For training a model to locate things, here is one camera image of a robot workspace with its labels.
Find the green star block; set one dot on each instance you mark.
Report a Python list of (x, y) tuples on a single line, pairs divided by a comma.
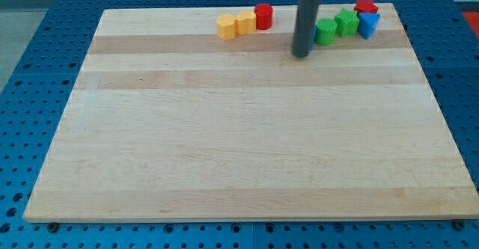
[(347, 22)]

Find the blue triangle block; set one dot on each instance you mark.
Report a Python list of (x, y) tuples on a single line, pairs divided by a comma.
[(367, 24)]

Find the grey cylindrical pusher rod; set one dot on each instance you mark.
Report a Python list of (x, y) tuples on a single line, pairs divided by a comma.
[(305, 27)]

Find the yellow pentagon block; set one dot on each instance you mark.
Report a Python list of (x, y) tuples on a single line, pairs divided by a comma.
[(246, 22)]

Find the red cylinder block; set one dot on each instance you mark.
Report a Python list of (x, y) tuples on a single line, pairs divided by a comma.
[(263, 14)]

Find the green cylinder block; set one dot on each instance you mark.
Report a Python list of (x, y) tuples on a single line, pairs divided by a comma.
[(325, 32)]

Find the red star block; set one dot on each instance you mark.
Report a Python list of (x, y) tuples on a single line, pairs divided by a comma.
[(365, 6)]

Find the yellow hexagon block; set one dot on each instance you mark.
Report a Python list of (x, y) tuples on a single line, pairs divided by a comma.
[(226, 26)]

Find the wooden board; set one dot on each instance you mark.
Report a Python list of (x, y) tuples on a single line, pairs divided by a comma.
[(167, 122)]

